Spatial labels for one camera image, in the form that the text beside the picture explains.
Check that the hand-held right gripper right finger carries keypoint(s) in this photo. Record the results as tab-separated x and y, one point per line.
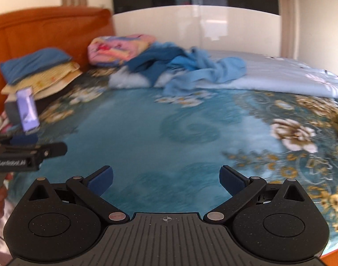
230	181

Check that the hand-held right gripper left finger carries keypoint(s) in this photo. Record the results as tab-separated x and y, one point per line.
102	181

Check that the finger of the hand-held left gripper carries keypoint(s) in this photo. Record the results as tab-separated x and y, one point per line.
24	139
54	149

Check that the yellow striped pillow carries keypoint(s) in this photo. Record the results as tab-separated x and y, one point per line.
44	79

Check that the yellow folded cloth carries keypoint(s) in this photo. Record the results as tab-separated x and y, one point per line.
63	84

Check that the teal floral blanket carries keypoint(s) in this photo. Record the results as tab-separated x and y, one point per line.
157	133

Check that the blue pillow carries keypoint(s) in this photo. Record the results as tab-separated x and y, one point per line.
36	62

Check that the orange wooden bed headboard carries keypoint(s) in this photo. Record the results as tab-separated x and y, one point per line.
47	30

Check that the light blue garment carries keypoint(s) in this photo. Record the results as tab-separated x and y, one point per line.
202	72

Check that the light blue floral quilt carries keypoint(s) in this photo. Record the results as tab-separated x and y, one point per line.
268	72

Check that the pink folded blanket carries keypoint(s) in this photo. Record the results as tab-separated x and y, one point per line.
116	48

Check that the dark blue garment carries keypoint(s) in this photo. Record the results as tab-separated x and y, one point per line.
152	61

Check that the white wardrobe with black band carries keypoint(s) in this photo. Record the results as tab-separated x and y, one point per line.
199	25

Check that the beige door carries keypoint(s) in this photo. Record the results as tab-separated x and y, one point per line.
288	19

